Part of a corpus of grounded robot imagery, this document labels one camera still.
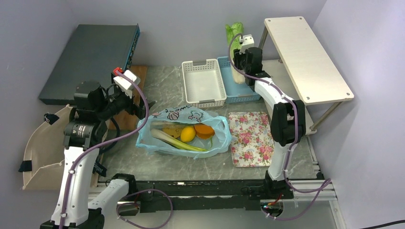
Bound floral pattern tray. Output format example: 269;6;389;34
228;112;275;167

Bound green celery stalks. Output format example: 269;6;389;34
150;129;207;152

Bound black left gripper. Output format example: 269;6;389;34
96;85;155;121

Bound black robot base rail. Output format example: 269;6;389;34
98;172;297;217

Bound light blue printed grocery bag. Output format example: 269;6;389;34
136;105;231;159

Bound yellow lemon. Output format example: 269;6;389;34
180;126;196;143

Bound wooden board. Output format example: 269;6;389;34
114;65;148;131

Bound white two-tier metal shelf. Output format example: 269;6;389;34
259;16;354;135

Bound blue perforated plastic basket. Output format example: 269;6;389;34
217;56;261;104

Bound orange pumpkin slice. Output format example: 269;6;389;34
194;124;215;139

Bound brown potato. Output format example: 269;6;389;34
162;127;184;138

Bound dark grey flat equipment box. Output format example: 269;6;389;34
38;24;140;105

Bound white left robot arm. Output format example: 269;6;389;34
41;76;139;229

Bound white perforated plastic basket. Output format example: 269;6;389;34
181;59;227;108

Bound beige canvas tote bag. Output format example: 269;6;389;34
18;104;110;191

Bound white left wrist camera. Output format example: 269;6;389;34
113;67;141;98

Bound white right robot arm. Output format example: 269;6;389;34
230;47;306;198

